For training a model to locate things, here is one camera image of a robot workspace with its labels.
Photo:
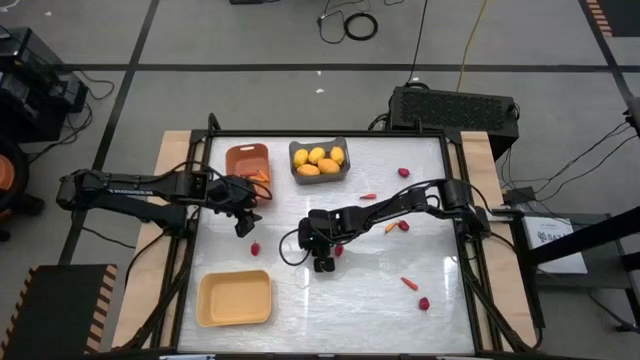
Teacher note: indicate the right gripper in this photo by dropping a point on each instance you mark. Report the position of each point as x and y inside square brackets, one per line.
[320, 230]

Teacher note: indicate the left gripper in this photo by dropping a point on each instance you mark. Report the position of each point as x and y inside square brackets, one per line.
[232, 195]

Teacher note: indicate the red strawberry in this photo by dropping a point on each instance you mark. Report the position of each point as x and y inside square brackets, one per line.
[424, 303]
[339, 250]
[404, 225]
[404, 172]
[255, 248]

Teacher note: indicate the red chili pepper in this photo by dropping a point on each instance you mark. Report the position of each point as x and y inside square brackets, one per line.
[409, 283]
[368, 196]

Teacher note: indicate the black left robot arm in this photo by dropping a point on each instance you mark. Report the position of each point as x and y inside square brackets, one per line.
[130, 190]

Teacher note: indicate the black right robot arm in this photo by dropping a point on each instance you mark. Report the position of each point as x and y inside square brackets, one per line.
[395, 205]

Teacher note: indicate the orange plastic basket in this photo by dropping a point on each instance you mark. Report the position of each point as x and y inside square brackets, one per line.
[245, 157]

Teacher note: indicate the yellow plastic basket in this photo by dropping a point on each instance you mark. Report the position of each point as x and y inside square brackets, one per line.
[232, 300]

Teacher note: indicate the grey plastic basket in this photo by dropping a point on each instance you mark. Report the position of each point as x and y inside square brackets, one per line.
[320, 180]

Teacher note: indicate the light wooden side board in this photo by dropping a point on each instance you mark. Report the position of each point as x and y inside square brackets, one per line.
[505, 290]
[150, 270]

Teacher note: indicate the black perforated control box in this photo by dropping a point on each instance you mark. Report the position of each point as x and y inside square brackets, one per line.
[450, 107]

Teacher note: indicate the small black power adapter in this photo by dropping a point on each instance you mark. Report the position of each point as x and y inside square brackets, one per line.
[520, 196]

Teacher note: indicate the black mat striped edge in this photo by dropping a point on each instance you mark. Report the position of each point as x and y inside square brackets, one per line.
[55, 315]
[625, 15]

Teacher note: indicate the white printed paper sheet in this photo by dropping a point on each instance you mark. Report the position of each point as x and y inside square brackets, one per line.
[560, 265]

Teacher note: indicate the black orange round object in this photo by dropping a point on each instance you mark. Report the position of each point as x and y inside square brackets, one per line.
[5, 172]

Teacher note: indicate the black equipment rack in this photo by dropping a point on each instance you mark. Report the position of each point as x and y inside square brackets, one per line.
[30, 100]

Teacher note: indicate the black metal stand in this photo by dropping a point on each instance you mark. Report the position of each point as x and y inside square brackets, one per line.
[590, 236]

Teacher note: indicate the grey metal post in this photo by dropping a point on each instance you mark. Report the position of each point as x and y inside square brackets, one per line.
[636, 115]

